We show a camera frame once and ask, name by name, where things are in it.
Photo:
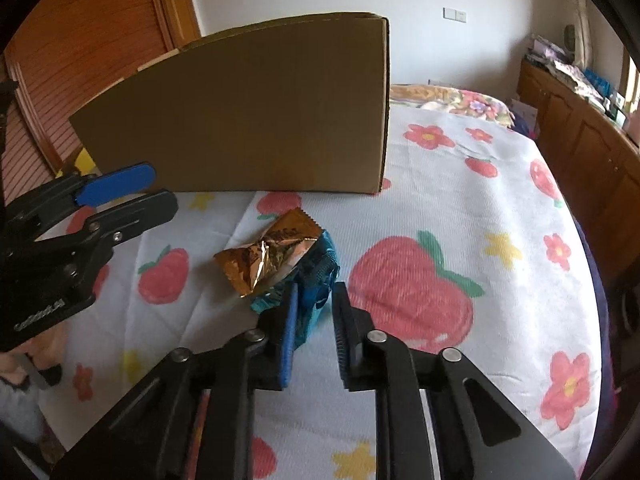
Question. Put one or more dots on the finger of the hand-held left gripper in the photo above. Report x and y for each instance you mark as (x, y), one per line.
(120, 182)
(145, 210)

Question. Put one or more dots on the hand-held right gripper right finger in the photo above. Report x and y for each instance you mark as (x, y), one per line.
(341, 340)

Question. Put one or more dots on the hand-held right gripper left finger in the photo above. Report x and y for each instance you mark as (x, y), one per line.
(287, 340)

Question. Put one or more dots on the teal snack packet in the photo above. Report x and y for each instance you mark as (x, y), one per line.
(314, 280)

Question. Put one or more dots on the golden brown foil packet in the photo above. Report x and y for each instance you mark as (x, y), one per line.
(265, 260)

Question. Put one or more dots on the brown cardboard box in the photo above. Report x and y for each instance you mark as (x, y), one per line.
(240, 120)

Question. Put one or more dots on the person's left hand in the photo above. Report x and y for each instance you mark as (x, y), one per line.
(47, 345)

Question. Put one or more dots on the yellow plush toy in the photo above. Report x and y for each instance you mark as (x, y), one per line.
(85, 162)

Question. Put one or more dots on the wooden louvered wardrobe door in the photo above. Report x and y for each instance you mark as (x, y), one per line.
(100, 25)

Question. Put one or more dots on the floral bed sheet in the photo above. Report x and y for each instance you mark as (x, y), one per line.
(450, 185)

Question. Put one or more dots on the folded purple floral quilt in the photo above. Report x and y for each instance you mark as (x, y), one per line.
(470, 105)

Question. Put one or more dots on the wooden side cabinet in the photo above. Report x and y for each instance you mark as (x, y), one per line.
(590, 160)

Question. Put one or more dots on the pile of assorted small items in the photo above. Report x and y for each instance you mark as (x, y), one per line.
(575, 72)

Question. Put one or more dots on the white wall switch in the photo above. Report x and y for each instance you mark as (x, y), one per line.
(455, 14)

